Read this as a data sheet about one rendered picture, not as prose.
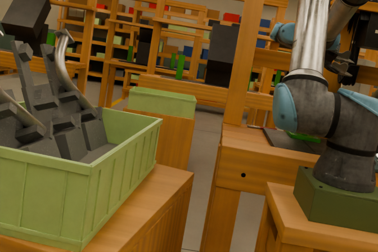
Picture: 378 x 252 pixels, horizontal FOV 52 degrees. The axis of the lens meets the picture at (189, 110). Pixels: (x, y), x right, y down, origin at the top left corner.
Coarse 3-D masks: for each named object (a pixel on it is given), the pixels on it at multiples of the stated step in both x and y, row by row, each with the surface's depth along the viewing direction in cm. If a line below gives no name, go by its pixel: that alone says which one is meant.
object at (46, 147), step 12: (12, 96) 94; (0, 120) 86; (12, 120) 91; (0, 132) 85; (12, 132) 90; (0, 144) 84; (12, 144) 88; (24, 144) 93; (36, 144) 88; (48, 144) 93; (60, 156) 97
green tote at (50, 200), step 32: (128, 128) 130; (0, 160) 72; (32, 160) 71; (64, 160) 70; (96, 160) 73; (128, 160) 95; (0, 192) 73; (32, 192) 72; (64, 192) 70; (96, 192) 75; (128, 192) 100; (0, 224) 73; (32, 224) 73; (64, 224) 72; (96, 224) 79
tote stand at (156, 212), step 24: (168, 168) 133; (144, 192) 107; (168, 192) 110; (120, 216) 90; (144, 216) 92; (168, 216) 109; (0, 240) 73; (24, 240) 73; (96, 240) 78; (120, 240) 79; (144, 240) 91; (168, 240) 115
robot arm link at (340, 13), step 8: (336, 0) 121; (344, 0) 115; (352, 0) 112; (360, 0) 112; (336, 8) 122; (344, 8) 119; (352, 8) 118; (336, 16) 125; (344, 16) 123; (328, 24) 131; (336, 24) 128; (344, 24) 128; (328, 32) 134; (336, 32) 133; (328, 40) 140; (336, 40) 143; (328, 48) 145; (336, 48) 145
